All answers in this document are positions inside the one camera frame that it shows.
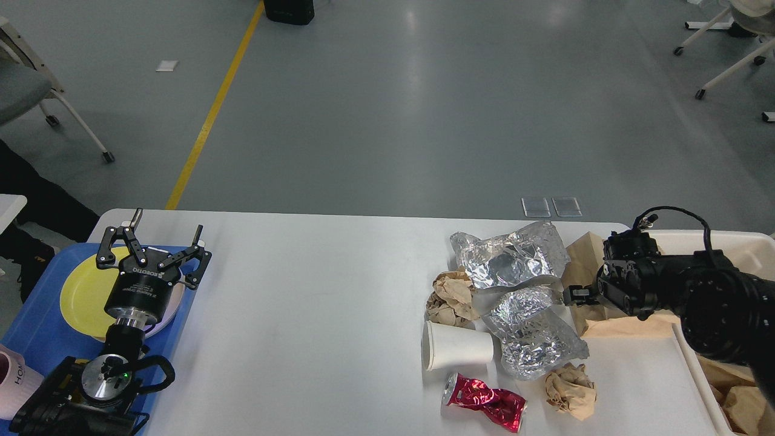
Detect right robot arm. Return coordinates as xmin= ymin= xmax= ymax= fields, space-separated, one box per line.
xmin=562 ymin=206 xmax=774 ymax=405

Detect person in dark clothes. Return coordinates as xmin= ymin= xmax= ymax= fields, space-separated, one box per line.
xmin=1 ymin=142 xmax=99 ymax=302

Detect beige plastic bin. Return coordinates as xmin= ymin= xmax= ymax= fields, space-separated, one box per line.
xmin=638 ymin=229 xmax=775 ymax=436

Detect blue plastic tray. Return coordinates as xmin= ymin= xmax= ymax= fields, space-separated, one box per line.
xmin=0 ymin=243 xmax=205 ymax=436

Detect crumpled aluminium foil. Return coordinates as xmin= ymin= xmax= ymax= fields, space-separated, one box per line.
xmin=481 ymin=285 xmax=590 ymax=381
xmin=449 ymin=221 xmax=570 ymax=289

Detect white chair base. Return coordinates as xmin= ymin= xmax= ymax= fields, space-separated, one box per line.
xmin=671 ymin=1 xmax=773 ymax=102

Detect lower crumpled aluminium foil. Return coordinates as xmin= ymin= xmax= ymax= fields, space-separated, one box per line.
xmin=481 ymin=285 xmax=590 ymax=381

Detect yellow plastic plate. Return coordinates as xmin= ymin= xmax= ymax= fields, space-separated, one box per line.
xmin=60 ymin=254 xmax=119 ymax=342

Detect white side table corner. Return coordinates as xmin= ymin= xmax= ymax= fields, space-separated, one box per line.
xmin=0 ymin=194 xmax=27 ymax=234

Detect left floor socket plate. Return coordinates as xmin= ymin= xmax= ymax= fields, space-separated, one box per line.
xmin=521 ymin=197 xmax=552 ymax=219

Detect right floor socket plate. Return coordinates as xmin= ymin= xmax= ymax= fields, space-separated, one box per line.
xmin=552 ymin=196 xmax=583 ymax=218

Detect brown paper bag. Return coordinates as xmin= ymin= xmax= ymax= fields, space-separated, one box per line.
xmin=697 ymin=356 xmax=774 ymax=435
xmin=561 ymin=232 xmax=680 ymax=339

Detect white paper cup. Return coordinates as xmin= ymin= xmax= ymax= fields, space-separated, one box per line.
xmin=423 ymin=320 xmax=495 ymax=371

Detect pink mug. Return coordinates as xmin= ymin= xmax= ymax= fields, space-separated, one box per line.
xmin=1 ymin=345 xmax=44 ymax=420

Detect grey office chair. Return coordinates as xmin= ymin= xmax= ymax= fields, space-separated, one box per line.
xmin=1 ymin=16 xmax=116 ymax=164

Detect black box on floor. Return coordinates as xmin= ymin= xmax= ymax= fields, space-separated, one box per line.
xmin=263 ymin=0 xmax=315 ymax=25

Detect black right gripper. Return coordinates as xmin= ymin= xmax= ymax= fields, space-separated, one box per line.
xmin=564 ymin=231 xmax=664 ymax=320

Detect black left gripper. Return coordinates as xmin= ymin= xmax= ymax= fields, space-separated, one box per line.
xmin=94 ymin=208 xmax=212 ymax=326

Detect upper crumpled aluminium foil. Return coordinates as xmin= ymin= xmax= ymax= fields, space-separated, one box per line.
xmin=449 ymin=221 xmax=570 ymax=289

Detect crushed red can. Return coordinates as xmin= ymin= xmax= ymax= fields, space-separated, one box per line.
xmin=442 ymin=372 xmax=527 ymax=434

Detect crumpled brown paper ball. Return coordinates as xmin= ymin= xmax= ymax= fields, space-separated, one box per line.
xmin=426 ymin=268 xmax=481 ymax=328

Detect floor socket plate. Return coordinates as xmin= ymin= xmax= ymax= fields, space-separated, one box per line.
xmin=521 ymin=197 xmax=552 ymax=219
xmin=552 ymin=196 xmax=583 ymax=218

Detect small crumpled brown paper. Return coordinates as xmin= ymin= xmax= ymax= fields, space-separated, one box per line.
xmin=544 ymin=363 xmax=598 ymax=421

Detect pink plate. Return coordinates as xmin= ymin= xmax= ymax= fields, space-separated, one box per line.
xmin=145 ymin=283 xmax=186 ymax=338

